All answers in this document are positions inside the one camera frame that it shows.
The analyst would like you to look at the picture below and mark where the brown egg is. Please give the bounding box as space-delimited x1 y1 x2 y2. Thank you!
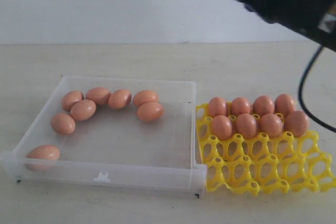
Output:
137 102 164 122
133 90 159 108
50 113 76 135
230 97 251 116
86 87 111 105
211 115 233 141
283 111 309 137
275 93 296 118
235 113 258 139
108 89 132 110
208 97 228 118
259 113 283 137
252 95 275 117
61 90 83 112
70 99 97 121

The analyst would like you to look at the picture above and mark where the yellow plastic egg rack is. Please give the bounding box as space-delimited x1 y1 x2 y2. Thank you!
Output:
196 103 335 196

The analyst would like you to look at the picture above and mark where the clear plastic tray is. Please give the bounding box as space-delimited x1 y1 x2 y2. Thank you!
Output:
1 76 207 196

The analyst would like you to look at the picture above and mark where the brown egg front left corner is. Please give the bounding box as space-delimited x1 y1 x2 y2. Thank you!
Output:
25 145 60 172

